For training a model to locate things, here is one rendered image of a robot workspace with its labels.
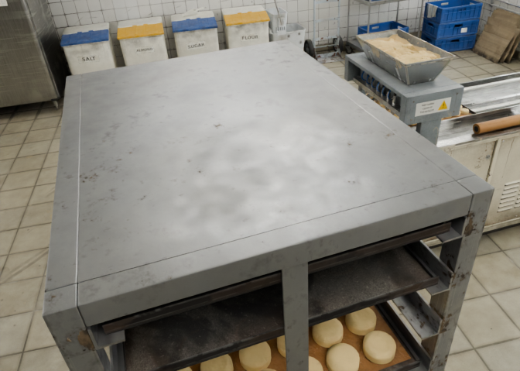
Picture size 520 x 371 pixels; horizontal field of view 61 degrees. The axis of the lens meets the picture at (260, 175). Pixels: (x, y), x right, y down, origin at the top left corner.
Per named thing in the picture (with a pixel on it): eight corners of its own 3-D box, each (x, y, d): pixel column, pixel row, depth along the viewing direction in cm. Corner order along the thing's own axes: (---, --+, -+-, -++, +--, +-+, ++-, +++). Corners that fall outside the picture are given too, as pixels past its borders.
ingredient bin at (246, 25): (231, 80, 573) (225, 20, 531) (227, 64, 626) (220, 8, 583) (272, 76, 578) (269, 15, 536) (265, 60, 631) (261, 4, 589)
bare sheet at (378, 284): (106, 142, 97) (104, 136, 96) (278, 108, 106) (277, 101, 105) (127, 387, 49) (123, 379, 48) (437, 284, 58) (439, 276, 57)
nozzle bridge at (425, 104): (387, 96, 304) (392, 46, 286) (453, 144, 246) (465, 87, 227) (343, 104, 298) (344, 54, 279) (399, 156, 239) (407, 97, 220)
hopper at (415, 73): (395, 50, 278) (398, 28, 271) (451, 81, 233) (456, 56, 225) (354, 58, 273) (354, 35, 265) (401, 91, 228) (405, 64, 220)
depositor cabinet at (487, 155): (481, 171, 369) (505, 73, 322) (550, 223, 310) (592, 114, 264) (339, 204, 344) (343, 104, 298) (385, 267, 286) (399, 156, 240)
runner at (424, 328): (268, 138, 113) (268, 127, 111) (278, 135, 114) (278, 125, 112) (422, 340, 62) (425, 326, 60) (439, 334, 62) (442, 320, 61)
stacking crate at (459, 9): (461, 12, 625) (464, -3, 613) (480, 18, 592) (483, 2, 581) (422, 17, 614) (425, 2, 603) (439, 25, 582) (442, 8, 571)
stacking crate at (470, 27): (460, 26, 635) (462, 12, 624) (477, 34, 602) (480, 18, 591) (421, 32, 627) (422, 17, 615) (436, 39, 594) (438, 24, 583)
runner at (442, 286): (267, 105, 108) (266, 94, 106) (277, 103, 109) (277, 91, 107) (431, 296, 57) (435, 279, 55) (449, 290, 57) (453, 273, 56)
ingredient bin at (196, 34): (182, 88, 564) (171, 26, 521) (179, 71, 616) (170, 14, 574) (224, 82, 570) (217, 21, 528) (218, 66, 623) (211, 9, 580)
